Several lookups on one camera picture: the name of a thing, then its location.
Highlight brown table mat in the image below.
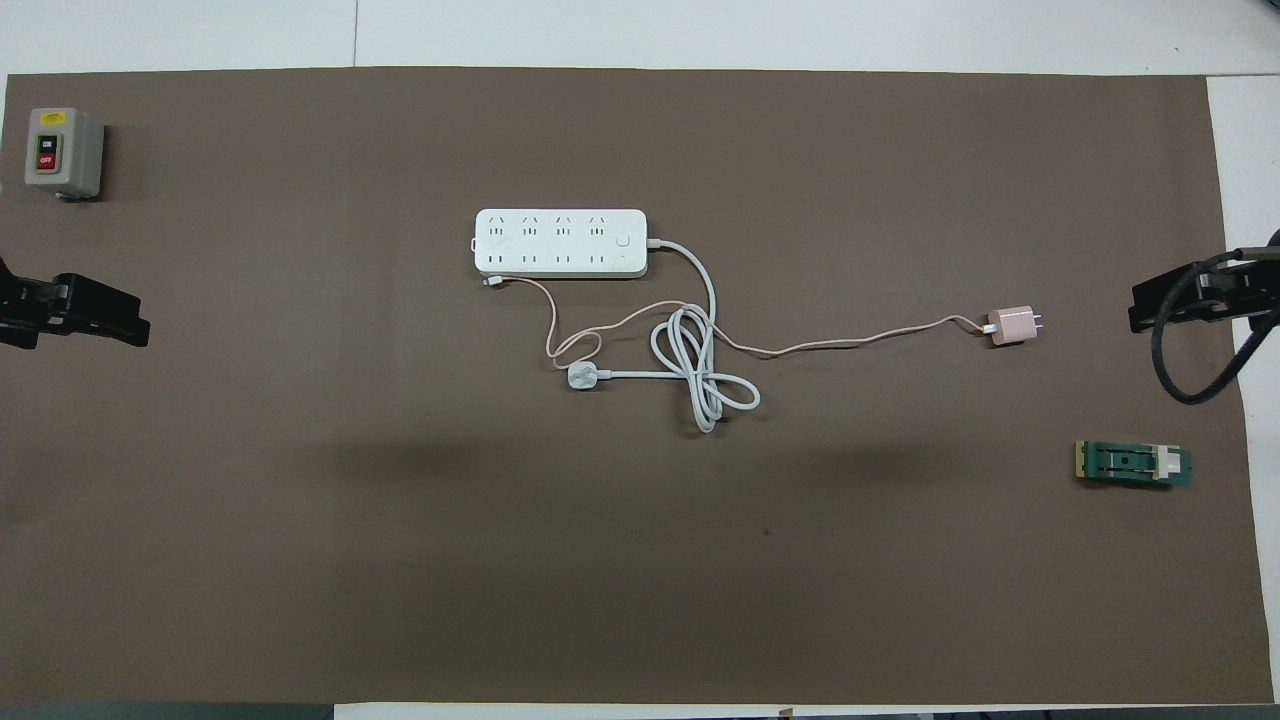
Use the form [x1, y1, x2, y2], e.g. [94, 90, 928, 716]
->
[0, 66, 1257, 706]

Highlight white power strip cord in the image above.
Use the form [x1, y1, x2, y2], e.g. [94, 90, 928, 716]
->
[565, 238, 761, 435]

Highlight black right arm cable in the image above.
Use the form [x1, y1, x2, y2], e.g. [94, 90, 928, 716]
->
[1150, 248, 1280, 406]

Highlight pink charger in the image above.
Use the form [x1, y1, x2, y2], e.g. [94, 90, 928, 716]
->
[986, 305, 1046, 348]

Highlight white power strip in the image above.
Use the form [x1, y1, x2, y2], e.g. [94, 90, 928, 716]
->
[473, 208, 649, 280]

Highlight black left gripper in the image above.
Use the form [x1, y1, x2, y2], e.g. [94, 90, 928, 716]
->
[0, 255, 152, 351]

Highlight green circuit board block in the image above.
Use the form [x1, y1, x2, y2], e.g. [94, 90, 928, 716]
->
[1074, 440, 1193, 491]

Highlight pink charging cable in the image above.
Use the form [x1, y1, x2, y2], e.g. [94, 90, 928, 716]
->
[481, 277, 996, 373]

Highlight grey on-off switch box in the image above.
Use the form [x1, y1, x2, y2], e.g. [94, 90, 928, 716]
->
[24, 107, 106, 202]

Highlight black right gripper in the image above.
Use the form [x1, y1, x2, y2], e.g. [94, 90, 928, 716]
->
[1129, 228, 1280, 335]

